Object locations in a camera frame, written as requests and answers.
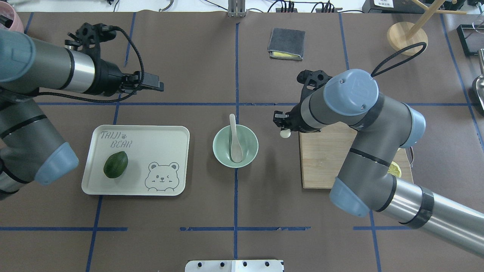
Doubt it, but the green avocado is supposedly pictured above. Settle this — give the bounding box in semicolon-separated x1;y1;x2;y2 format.
102;151;129;179

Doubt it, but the light green bowl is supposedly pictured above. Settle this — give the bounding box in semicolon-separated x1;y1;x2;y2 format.
212;124;259;168

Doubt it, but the pink pot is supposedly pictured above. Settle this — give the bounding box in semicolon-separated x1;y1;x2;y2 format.
0;0;25;32

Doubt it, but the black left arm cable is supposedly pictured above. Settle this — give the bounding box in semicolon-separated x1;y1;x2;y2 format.
38;25;145;104

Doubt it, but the white ceramic soup spoon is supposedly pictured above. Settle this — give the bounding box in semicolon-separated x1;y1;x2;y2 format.
229;113;244;163

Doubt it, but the grey metal post mount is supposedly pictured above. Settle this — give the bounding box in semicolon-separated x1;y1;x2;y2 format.
228;0;247;18

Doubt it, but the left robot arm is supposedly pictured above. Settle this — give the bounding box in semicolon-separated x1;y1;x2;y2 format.
0;23;164;199

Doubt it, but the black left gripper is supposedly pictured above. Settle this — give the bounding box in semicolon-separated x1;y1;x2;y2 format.
90;59;164;96

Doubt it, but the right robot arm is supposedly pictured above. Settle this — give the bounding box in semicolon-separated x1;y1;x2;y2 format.
273;69;484;257

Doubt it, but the white steamed bun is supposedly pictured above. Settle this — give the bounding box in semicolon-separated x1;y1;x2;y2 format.
280;129;292;138

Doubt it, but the white metal base plate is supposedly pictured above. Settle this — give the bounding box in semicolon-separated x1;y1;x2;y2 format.
185;259;285;272

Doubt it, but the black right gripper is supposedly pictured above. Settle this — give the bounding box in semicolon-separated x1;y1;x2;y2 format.
273;103;305;133

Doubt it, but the metal scoop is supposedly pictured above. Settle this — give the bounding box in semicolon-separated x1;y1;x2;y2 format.
472;49;484;113

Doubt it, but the wooden stand with round base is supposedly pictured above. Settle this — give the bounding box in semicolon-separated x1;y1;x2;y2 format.
386;0;467;51

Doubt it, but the lower lemon slice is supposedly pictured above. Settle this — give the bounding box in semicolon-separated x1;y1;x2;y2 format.
387;161;402;178

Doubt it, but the black frame tray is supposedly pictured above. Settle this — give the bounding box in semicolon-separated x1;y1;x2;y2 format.
456;24;484;56

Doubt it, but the grey folded cloth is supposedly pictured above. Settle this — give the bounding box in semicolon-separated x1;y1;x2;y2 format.
267;28;306;61

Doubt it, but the wooden cutting board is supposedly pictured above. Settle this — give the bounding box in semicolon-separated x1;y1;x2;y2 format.
299;122;414;189

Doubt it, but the cream bear serving tray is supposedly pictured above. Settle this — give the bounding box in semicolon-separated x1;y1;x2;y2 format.
81;125;190;196

